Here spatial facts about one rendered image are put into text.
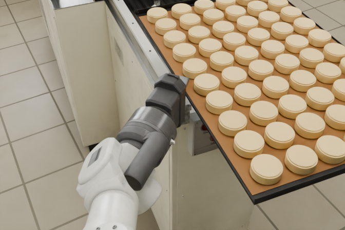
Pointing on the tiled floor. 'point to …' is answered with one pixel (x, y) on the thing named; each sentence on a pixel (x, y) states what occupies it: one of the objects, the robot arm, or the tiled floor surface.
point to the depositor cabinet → (94, 45)
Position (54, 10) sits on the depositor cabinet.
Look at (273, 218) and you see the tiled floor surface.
